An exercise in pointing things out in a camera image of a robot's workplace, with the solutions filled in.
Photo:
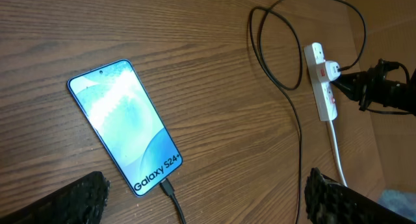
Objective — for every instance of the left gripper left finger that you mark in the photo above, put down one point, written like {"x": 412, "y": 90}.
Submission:
{"x": 80, "y": 202}

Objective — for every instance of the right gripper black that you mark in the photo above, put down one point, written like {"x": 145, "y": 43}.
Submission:
{"x": 378, "y": 89}

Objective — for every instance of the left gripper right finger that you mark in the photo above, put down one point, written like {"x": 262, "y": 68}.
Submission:
{"x": 329, "y": 202}

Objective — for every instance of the smartphone with blue screen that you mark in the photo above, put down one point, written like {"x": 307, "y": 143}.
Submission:
{"x": 120, "y": 111}

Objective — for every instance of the white charger plug adapter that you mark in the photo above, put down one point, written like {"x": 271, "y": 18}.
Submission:
{"x": 327, "y": 71}

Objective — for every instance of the white power strip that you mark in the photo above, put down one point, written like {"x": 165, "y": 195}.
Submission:
{"x": 323, "y": 93}

